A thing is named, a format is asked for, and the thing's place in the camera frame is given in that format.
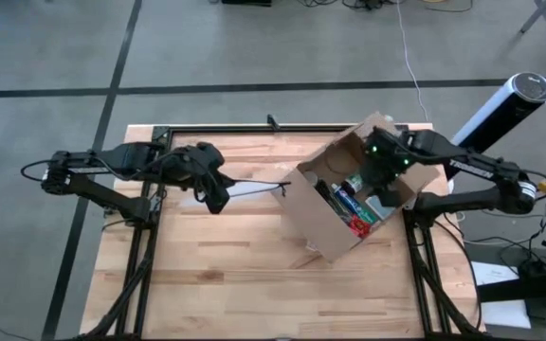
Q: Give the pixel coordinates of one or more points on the black and white cylinder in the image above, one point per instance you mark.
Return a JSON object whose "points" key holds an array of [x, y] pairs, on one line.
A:
{"points": [[505, 111]]}

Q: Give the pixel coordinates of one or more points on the taped brown cardboard box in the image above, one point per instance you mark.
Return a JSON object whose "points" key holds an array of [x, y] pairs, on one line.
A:
{"points": [[320, 222]]}

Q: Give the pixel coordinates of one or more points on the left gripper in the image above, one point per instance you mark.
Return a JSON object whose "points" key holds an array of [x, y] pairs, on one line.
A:
{"points": [[202, 163]]}

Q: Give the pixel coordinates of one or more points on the black metal beam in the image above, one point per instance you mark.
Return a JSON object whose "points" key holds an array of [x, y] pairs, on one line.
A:
{"points": [[529, 286]]}

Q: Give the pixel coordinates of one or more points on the black aluminium rig frame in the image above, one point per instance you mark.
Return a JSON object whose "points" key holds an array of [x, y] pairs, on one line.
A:
{"points": [[235, 128]]}

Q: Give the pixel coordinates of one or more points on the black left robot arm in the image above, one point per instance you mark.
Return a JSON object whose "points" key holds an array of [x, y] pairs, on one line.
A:
{"points": [[112, 161]]}

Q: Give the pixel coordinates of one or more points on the small black mount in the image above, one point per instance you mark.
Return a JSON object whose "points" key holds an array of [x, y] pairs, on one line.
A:
{"points": [[273, 122]]}

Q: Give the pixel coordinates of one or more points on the teal Scotch sponge package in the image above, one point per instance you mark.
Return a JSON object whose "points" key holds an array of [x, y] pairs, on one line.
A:
{"points": [[369, 215]]}

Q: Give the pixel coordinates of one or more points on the black floor device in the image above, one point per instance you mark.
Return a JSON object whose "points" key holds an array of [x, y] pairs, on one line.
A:
{"points": [[247, 2]]}

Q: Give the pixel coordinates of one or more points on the grey mesh zipper pouch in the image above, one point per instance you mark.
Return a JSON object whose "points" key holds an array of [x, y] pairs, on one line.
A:
{"points": [[254, 190]]}

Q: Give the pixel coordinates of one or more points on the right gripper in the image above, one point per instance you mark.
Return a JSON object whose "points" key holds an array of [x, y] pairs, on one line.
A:
{"points": [[387, 170]]}

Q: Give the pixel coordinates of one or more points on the grey metal bracket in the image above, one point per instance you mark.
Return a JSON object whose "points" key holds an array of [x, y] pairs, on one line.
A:
{"points": [[156, 204], [409, 204]]}

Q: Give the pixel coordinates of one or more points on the white box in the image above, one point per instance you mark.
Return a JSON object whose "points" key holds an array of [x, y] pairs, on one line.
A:
{"points": [[507, 315]]}

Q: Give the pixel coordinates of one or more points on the small grey-blue square box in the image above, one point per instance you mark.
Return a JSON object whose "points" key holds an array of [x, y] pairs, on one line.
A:
{"points": [[379, 207]]}

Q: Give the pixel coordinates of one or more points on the grey desk leg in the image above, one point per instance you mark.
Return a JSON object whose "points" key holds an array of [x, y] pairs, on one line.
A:
{"points": [[538, 13]]}

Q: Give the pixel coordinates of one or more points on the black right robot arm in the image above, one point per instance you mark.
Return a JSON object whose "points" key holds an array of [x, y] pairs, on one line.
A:
{"points": [[472, 166]]}

